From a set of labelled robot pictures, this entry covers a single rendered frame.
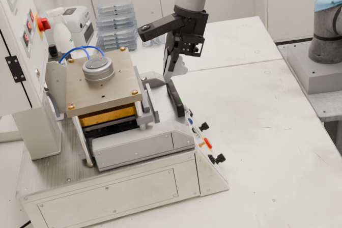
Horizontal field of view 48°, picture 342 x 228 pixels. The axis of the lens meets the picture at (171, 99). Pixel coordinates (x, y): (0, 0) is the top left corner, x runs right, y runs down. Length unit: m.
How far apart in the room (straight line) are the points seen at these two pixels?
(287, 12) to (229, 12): 0.59
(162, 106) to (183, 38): 0.22
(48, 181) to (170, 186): 0.31
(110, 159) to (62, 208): 0.19
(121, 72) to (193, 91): 0.59
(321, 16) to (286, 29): 1.83
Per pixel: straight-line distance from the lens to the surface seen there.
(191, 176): 1.05
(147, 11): 3.55
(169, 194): 1.08
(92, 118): 0.97
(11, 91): 0.87
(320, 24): 1.51
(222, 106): 1.45
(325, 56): 1.54
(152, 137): 0.95
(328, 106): 1.46
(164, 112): 1.07
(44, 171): 1.07
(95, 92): 0.95
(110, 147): 0.95
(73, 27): 1.94
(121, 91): 0.93
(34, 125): 1.05
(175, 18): 0.97
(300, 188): 1.15
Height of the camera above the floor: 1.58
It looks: 33 degrees down
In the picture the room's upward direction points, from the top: 10 degrees counter-clockwise
